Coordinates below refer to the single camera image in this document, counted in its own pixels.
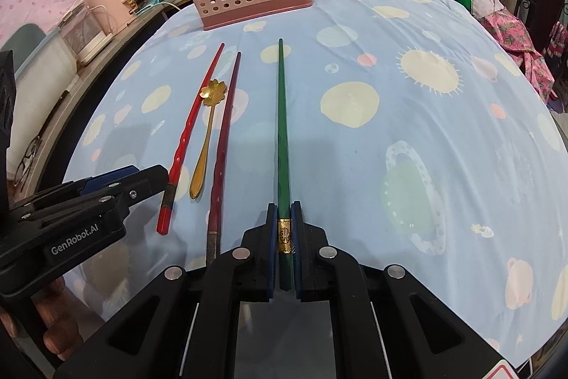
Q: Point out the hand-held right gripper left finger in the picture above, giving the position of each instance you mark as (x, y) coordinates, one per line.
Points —
(271, 254)

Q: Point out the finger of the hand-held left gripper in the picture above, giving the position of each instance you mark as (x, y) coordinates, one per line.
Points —
(146, 180)
(111, 178)

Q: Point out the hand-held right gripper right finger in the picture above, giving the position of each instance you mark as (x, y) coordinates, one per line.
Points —
(298, 254)

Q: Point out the red chopstick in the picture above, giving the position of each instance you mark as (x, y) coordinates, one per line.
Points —
(163, 221)

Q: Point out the twisted dark brown chopstick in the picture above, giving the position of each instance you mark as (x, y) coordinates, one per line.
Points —
(219, 183)

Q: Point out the green chopstick gold band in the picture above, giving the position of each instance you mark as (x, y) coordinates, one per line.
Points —
(282, 166)

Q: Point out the gold flower spoon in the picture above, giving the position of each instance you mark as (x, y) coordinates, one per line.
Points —
(214, 92)

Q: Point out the person's left hand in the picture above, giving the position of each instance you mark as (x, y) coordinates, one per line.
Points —
(60, 317)

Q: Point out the eyeglasses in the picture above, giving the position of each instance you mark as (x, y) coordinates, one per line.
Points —
(27, 159)

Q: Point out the blue planet print tablecloth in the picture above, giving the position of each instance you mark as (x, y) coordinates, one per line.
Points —
(355, 139)

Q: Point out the white tub blue rim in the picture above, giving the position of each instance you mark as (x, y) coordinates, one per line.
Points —
(57, 55)

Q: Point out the white appliance clear lid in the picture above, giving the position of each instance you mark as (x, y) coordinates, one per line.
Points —
(88, 37)

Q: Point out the grey-blue plastic lid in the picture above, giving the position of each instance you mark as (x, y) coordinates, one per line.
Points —
(22, 37)

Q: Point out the teal packet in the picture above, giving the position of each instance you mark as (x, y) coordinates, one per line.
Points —
(148, 1)

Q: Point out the pink printed cloth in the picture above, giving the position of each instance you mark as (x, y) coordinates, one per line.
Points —
(523, 41)

